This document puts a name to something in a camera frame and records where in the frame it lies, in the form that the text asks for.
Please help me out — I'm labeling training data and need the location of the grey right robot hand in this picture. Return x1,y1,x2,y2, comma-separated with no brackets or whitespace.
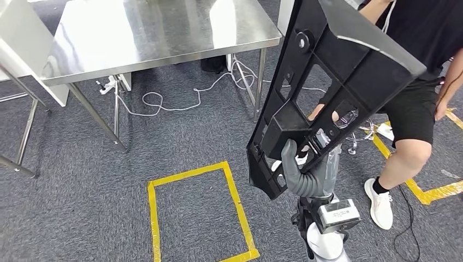
280,128,343,200

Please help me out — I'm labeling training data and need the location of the black license plate bracket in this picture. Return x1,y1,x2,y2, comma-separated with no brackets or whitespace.
246,0,428,201

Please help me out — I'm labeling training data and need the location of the stainless steel workbench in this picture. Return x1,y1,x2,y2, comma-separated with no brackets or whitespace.
39,0,283,153

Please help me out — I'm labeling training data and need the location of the chrome stool base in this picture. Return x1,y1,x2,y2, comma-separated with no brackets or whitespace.
334,108,377,156

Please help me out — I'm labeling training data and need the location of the white power strip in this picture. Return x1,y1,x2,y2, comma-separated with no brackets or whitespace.
376,123,395,142
96,76,118,96

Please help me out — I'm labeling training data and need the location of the yellow floor tape square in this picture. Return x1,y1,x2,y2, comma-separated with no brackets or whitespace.
147,160,260,262
372,108,463,206

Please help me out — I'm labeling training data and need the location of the person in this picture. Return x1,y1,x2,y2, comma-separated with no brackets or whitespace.
271,0,463,231

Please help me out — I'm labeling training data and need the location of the black bag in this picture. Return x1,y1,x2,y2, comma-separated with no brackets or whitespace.
200,55,228,75

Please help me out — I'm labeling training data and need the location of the white cabinet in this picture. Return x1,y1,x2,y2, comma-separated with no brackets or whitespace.
0,0,69,108
276,0,295,37

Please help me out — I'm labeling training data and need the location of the stainless steel table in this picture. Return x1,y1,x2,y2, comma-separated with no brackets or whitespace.
0,65,50,178

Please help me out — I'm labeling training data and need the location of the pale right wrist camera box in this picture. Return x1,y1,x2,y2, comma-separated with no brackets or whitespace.
313,199,363,235

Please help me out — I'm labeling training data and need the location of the black floor cable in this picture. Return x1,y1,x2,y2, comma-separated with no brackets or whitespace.
393,184,422,262

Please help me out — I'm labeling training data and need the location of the white floor cable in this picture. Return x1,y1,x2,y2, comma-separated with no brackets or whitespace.
115,59,327,116

